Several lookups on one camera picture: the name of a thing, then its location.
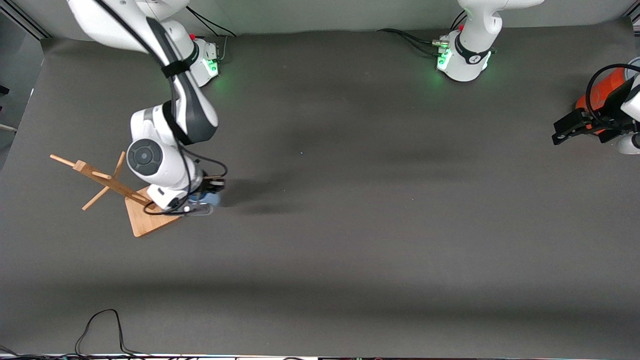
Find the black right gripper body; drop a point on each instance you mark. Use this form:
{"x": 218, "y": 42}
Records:
{"x": 214, "y": 185}

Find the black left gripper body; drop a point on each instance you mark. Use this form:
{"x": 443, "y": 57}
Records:
{"x": 598, "y": 123}

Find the light blue cup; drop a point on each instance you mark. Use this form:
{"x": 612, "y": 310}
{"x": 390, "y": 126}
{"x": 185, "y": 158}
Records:
{"x": 214, "y": 199}

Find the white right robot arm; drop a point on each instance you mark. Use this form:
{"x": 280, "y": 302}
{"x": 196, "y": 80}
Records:
{"x": 150, "y": 157}

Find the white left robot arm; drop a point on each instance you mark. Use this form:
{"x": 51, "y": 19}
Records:
{"x": 472, "y": 40}

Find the wooden cup rack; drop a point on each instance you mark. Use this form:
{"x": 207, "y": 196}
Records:
{"x": 145, "y": 222}

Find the dark grey table mat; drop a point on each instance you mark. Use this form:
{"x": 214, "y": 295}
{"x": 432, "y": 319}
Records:
{"x": 320, "y": 225}

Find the orange gripper mount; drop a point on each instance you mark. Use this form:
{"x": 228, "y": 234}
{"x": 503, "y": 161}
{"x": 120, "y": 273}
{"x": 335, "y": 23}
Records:
{"x": 604, "y": 90}

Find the aluminium frame rail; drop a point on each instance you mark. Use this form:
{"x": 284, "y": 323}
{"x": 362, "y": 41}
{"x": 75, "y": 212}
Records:
{"x": 27, "y": 20}
{"x": 632, "y": 19}

